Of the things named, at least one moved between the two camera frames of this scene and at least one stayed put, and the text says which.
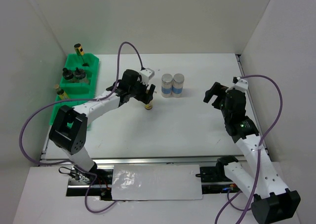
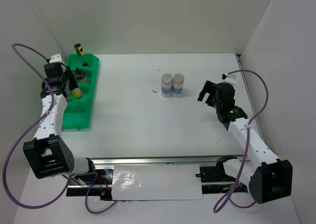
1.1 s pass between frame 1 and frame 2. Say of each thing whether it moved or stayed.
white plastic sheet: stayed
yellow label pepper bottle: stayed
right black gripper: moved
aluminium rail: stayed
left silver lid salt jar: stayed
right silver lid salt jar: stayed
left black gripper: moved
